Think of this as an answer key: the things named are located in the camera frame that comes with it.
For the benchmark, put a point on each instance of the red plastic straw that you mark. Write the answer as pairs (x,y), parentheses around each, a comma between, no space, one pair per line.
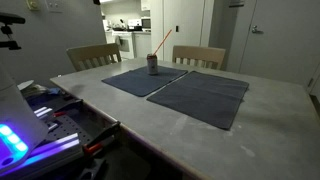
(162,42)

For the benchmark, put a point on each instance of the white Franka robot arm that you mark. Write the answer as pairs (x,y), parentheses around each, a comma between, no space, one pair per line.
(16,113)

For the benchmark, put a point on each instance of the red and silver soda can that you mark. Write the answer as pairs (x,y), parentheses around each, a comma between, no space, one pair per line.
(152,66)

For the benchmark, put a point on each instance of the white countertop appliance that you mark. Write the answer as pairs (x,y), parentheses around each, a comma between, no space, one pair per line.
(135,23)

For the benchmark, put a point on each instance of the light wooden slat-back chair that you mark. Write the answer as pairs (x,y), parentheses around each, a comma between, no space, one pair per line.
(93,50)
(196,51)

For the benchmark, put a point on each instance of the microwave oven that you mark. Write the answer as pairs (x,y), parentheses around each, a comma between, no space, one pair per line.
(146,23)

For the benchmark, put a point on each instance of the white kitchen stove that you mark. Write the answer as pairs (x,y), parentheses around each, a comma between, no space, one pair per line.
(126,48)

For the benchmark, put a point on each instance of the white kitchen base cabinet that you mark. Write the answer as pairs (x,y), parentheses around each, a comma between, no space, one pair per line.
(142,45)

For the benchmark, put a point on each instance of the dark blue cloth mat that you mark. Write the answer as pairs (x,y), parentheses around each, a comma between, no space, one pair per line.
(200,96)
(133,81)

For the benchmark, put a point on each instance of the white closet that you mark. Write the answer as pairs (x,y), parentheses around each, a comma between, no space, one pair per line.
(186,16)

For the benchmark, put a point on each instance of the small blue object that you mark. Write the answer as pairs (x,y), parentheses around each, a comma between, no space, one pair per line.
(54,91)

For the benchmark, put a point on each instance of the silver metal blocks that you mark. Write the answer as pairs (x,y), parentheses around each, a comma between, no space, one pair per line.
(43,111)

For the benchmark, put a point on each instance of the grey door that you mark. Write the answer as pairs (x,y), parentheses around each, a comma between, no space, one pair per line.
(286,43)

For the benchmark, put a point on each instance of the white wall switch plate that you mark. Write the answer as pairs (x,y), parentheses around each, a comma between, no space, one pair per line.
(54,5)

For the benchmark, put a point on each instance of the white kitchen wall cabinet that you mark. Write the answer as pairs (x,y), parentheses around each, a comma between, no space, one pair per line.
(145,4)

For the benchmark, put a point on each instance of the yellowish wall switch plate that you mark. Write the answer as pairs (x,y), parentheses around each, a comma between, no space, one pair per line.
(32,4)

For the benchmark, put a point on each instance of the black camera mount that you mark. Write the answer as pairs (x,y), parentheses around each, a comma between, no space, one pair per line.
(10,18)

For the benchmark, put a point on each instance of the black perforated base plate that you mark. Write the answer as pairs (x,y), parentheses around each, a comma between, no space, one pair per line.
(66,128)

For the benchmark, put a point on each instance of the grey wall sign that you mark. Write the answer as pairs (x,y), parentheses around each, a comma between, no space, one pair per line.
(236,2)

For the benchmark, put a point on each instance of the aluminium extrusion rail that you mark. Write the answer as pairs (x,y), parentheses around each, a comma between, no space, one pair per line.
(56,146)

